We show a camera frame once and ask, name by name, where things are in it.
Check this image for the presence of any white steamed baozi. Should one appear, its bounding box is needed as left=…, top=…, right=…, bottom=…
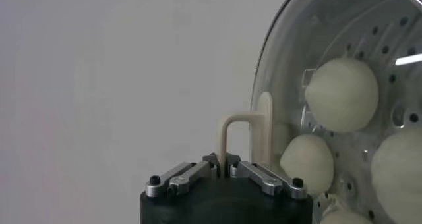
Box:
left=279, top=134, right=334, bottom=196
left=371, top=128, right=422, bottom=224
left=318, top=208, right=373, bottom=224
left=303, top=57, right=380, bottom=134

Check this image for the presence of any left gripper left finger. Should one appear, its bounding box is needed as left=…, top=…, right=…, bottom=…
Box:
left=144, top=152, right=221, bottom=198

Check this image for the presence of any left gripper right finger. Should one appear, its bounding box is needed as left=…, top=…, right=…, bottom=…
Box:
left=226, top=152, right=308, bottom=200

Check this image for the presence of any glass lid with cream handle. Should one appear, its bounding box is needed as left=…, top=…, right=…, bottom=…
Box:
left=216, top=0, right=422, bottom=224

